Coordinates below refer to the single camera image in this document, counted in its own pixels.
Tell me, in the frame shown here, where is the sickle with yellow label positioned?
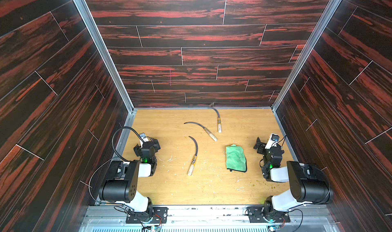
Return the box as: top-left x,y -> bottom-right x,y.
209,106 -> 222,133

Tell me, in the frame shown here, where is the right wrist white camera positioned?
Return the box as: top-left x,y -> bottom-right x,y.
264,133 -> 279,149

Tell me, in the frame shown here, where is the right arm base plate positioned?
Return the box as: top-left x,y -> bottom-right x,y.
245,206 -> 291,223

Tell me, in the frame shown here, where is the green microfibre rag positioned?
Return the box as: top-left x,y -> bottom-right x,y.
226,145 -> 248,173

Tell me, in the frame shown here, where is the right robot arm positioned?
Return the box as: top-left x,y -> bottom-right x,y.
250,134 -> 333,223

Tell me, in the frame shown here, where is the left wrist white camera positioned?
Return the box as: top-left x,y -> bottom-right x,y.
139,133 -> 150,145

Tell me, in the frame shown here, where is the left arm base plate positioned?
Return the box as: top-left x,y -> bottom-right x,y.
126,206 -> 168,225

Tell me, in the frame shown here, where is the wrist white camera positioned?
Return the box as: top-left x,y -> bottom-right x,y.
139,133 -> 150,145
264,133 -> 279,149

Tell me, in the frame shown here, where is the sickle plain wooden handle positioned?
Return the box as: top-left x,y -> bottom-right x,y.
183,121 -> 218,142

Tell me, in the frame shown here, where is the left black corrugated cable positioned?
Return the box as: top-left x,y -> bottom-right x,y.
111,126 -> 145,162

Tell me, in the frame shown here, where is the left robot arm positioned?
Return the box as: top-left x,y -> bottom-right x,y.
99,137 -> 160,223

